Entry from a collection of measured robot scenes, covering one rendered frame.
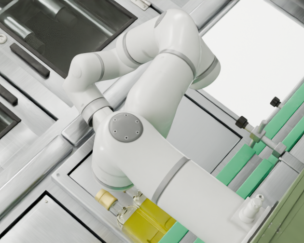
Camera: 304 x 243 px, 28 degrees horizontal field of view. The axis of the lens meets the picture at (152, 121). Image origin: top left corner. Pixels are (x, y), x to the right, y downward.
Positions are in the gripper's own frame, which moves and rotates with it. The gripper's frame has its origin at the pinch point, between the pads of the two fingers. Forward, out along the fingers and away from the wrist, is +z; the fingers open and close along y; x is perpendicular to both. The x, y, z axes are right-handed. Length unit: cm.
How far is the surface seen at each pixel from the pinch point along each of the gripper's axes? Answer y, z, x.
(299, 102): 3.9, 10.3, 43.9
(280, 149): 16.2, 20.2, 24.1
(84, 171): -12.3, -9.2, -8.6
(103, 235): -14.6, 7.4, -13.4
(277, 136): 3.8, 14.4, 32.8
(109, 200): 1.9, 5.3, -10.8
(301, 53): -13, -7, 67
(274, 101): -4.6, 3.9, 43.9
